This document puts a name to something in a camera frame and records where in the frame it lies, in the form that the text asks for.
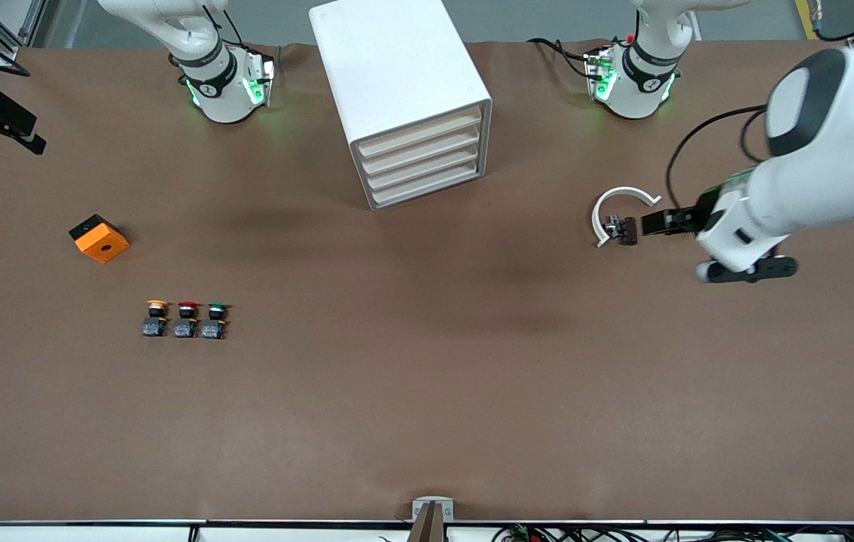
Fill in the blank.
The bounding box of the black base cable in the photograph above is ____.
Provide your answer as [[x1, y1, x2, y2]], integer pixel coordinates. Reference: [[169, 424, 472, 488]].
[[527, 36, 595, 78]]

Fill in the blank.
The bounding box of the table cover sheet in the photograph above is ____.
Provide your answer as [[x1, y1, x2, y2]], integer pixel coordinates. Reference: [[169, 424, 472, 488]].
[[0, 41, 854, 524]]

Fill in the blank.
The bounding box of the white curved plastic ring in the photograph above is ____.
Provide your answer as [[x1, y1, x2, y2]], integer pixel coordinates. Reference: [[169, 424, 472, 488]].
[[591, 186, 662, 248]]

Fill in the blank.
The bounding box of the white drawer cabinet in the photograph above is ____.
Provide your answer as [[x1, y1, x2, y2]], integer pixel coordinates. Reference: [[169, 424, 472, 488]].
[[309, 0, 493, 212]]

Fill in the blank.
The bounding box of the yellow push button switch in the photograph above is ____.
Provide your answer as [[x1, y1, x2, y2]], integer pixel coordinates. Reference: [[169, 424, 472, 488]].
[[142, 300, 170, 338]]

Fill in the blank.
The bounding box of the orange and black box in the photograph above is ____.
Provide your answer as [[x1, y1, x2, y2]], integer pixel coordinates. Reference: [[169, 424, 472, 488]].
[[69, 215, 130, 264]]

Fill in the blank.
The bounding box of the red push button switch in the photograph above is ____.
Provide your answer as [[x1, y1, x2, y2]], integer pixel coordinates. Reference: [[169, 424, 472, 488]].
[[174, 300, 200, 339]]

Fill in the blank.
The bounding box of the dark brown terminal block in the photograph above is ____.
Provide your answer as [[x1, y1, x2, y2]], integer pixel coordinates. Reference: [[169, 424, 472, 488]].
[[605, 215, 639, 246]]

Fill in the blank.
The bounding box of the green push button switch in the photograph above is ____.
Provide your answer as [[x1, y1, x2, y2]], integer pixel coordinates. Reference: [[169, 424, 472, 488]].
[[201, 302, 229, 340]]

